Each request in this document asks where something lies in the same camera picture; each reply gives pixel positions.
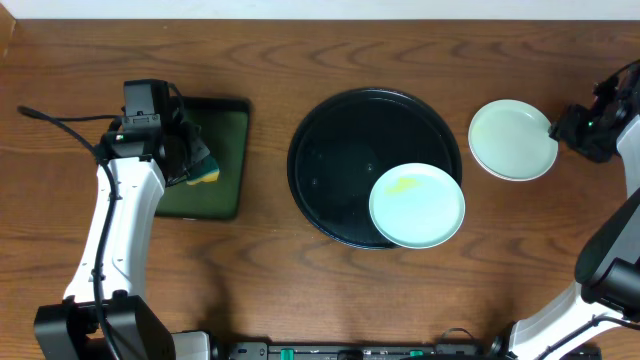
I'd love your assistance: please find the round black serving tray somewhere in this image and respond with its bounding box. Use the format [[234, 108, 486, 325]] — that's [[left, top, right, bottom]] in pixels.
[[287, 88, 462, 250]]

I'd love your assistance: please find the green and yellow sponge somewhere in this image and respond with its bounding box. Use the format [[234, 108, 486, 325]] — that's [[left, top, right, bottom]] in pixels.
[[186, 155, 220, 185]]

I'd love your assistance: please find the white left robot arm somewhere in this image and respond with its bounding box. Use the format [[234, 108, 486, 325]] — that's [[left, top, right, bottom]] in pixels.
[[34, 91, 217, 359]]

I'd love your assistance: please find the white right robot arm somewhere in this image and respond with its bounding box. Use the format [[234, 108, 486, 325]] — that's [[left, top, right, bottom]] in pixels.
[[490, 109, 639, 359]]

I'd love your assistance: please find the black rectangular tray with water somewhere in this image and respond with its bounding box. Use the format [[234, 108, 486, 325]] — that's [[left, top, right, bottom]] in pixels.
[[156, 97, 252, 220]]

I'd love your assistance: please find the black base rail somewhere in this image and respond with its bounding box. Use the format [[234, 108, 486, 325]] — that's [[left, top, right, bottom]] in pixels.
[[226, 340, 516, 360]]

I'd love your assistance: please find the mint green plate with stain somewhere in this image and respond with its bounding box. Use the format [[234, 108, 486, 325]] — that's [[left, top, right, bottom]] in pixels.
[[368, 163, 466, 249]]

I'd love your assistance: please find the pink round plate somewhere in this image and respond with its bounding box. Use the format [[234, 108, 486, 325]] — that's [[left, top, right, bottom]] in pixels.
[[469, 144, 531, 182]]

